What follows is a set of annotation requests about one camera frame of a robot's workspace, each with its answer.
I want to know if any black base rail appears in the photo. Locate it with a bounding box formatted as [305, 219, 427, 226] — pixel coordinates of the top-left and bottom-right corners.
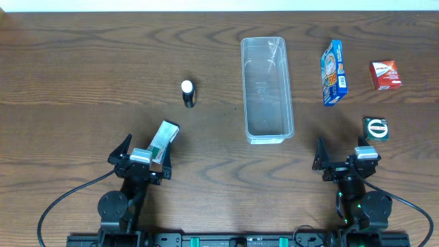
[66, 232, 411, 247]

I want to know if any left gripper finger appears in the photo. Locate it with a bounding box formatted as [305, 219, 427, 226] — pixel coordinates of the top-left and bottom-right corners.
[108, 134, 132, 164]
[162, 143, 171, 180]

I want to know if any blue Kool Fever box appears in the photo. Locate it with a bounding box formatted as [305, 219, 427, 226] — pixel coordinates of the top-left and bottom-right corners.
[320, 40, 348, 106]

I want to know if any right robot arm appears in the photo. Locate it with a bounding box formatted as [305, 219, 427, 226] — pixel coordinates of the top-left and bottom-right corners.
[312, 137, 392, 246]

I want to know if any white green medicine box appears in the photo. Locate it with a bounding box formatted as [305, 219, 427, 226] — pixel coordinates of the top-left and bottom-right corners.
[147, 121, 180, 163]

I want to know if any clear plastic container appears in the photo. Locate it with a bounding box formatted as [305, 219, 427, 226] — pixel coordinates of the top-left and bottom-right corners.
[241, 36, 294, 145]

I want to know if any dark bottle white cap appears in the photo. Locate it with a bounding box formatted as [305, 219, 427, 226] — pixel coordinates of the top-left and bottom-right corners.
[181, 80, 196, 108]

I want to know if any red small box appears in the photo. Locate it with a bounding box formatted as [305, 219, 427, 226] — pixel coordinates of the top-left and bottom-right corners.
[370, 60, 403, 91]

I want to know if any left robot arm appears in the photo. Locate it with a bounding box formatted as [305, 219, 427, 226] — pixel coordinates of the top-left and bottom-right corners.
[97, 134, 171, 247]

